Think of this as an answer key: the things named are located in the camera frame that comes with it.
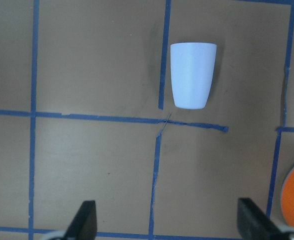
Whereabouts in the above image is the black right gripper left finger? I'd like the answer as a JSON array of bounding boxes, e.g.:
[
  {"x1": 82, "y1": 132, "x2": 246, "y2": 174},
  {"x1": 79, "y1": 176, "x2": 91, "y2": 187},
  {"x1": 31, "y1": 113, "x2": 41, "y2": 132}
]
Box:
[{"x1": 63, "y1": 200, "x2": 98, "y2": 240}]

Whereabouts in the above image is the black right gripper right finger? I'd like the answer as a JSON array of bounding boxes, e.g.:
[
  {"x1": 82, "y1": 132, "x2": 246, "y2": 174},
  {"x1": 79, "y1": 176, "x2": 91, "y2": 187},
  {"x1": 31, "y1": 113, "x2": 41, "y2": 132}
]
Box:
[{"x1": 237, "y1": 198, "x2": 294, "y2": 240}]

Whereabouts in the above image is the light blue plastic cup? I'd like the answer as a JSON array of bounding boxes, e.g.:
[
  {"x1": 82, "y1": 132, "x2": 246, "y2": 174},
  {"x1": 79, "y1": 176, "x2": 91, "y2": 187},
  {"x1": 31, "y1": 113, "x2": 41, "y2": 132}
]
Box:
[{"x1": 170, "y1": 42, "x2": 217, "y2": 110}]

